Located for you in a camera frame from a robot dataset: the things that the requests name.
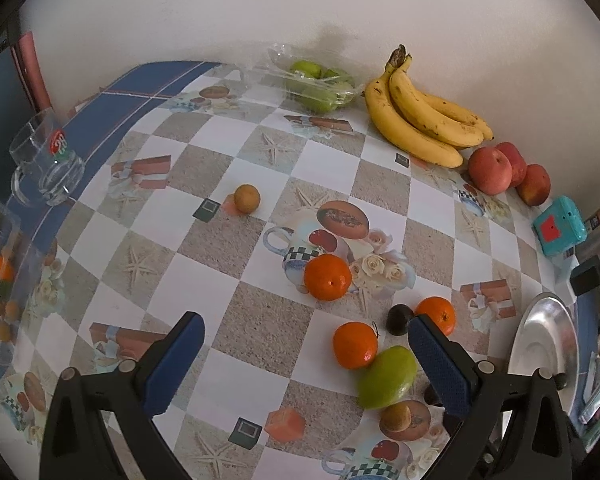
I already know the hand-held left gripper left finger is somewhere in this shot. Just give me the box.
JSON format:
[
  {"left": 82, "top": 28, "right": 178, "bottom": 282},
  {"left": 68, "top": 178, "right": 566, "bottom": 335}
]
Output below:
[{"left": 40, "top": 311, "right": 206, "bottom": 480}]

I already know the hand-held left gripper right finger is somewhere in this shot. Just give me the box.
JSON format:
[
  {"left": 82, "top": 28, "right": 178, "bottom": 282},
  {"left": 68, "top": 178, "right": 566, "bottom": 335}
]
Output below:
[{"left": 407, "top": 313, "right": 573, "bottom": 480}]

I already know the orange mandarin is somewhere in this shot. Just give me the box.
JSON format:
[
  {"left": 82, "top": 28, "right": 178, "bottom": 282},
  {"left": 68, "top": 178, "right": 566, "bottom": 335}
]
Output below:
[
  {"left": 415, "top": 296, "right": 457, "bottom": 337},
  {"left": 303, "top": 254, "right": 353, "bottom": 302},
  {"left": 333, "top": 321, "right": 379, "bottom": 371}
]

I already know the green mango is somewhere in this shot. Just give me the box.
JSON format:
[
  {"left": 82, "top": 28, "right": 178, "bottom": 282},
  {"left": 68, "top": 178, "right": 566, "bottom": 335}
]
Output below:
[{"left": 356, "top": 345, "right": 419, "bottom": 410}]

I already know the small brown longan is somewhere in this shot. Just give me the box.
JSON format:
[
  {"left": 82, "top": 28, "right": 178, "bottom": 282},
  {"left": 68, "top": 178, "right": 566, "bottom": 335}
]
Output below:
[
  {"left": 233, "top": 184, "right": 261, "bottom": 214},
  {"left": 379, "top": 402, "right": 412, "bottom": 432}
]

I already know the round metal plate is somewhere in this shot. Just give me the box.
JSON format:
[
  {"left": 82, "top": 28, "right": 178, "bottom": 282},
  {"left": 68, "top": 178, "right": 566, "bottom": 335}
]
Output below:
[{"left": 508, "top": 292, "right": 579, "bottom": 413}]

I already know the checkered printed tablecloth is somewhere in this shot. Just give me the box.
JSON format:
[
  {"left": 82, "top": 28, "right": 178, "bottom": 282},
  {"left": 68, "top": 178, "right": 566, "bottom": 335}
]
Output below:
[{"left": 0, "top": 60, "right": 581, "bottom": 480}]

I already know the small black box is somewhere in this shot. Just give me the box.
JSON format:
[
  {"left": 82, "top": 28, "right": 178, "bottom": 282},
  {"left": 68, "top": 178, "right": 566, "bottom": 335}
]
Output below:
[{"left": 571, "top": 256, "right": 600, "bottom": 297}]

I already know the teal plastic box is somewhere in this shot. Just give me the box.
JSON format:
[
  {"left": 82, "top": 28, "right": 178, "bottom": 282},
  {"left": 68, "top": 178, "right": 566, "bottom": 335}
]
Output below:
[{"left": 532, "top": 196, "right": 588, "bottom": 257}]

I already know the red apple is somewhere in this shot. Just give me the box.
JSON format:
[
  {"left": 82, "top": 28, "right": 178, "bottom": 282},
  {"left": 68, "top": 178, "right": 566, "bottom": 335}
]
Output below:
[
  {"left": 468, "top": 147, "right": 513, "bottom": 196},
  {"left": 495, "top": 141, "right": 528, "bottom": 187},
  {"left": 516, "top": 164, "right": 552, "bottom": 207}
]

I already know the yellow banana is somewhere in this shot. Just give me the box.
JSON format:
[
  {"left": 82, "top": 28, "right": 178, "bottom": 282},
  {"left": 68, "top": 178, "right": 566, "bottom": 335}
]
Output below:
[
  {"left": 422, "top": 92, "right": 495, "bottom": 141},
  {"left": 388, "top": 52, "right": 485, "bottom": 149},
  {"left": 364, "top": 67, "right": 464, "bottom": 168}
]

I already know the clear glass mug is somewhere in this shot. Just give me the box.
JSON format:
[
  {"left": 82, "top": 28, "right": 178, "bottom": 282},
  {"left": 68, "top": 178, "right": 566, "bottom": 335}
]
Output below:
[{"left": 9, "top": 107, "right": 85, "bottom": 207}]

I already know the clear plastic bag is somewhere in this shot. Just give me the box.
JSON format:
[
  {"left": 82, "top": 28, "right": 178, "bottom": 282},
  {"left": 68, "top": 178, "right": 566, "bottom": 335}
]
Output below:
[{"left": 267, "top": 42, "right": 361, "bottom": 114}]

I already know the dark blue panel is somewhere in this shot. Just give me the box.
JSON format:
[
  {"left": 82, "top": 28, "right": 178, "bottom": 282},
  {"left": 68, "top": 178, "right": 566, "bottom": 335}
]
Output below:
[{"left": 0, "top": 50, "right": 38, "bottom": 186}]

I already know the pink board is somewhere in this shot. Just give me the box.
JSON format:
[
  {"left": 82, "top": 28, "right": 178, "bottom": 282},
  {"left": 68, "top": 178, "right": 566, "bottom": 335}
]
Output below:
[{"left": 12, "top": 31, "right": 54, "bottom": 111}]

